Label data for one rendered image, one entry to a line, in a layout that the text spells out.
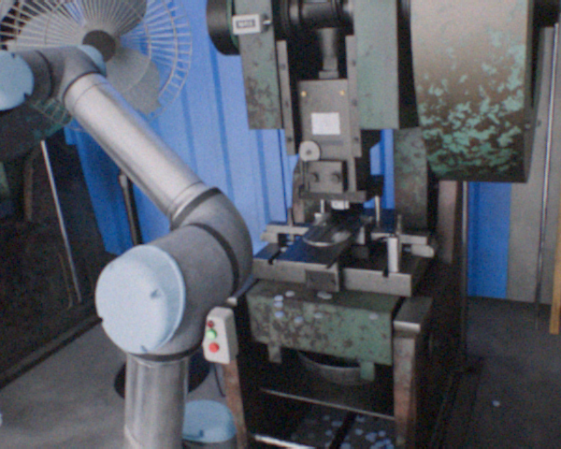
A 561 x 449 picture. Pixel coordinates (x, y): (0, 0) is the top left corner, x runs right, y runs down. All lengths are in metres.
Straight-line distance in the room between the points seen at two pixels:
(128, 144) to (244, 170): 2.18
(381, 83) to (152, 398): 0.85
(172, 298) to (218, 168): 2.42
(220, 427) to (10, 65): 0.65
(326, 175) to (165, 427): 0.81
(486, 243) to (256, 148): 1.20
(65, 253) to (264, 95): 1.64
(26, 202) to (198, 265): 2.05
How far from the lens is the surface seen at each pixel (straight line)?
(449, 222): 1.76
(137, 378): 0.79
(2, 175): 2.71
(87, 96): 0.91
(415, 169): 1.67
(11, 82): 0.87
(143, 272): 0.67
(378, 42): 1.33
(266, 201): 2.99
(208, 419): 1.05
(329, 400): 1.67
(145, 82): 1.97
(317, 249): 1.41
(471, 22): 1.01
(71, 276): 2.88
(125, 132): 0.86
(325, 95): 1.43
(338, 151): 1.45
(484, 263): 2.78
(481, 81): 1.04
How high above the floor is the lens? 1.32
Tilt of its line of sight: 20 degrees down
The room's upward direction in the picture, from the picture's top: 5 degrees counter-clockwise
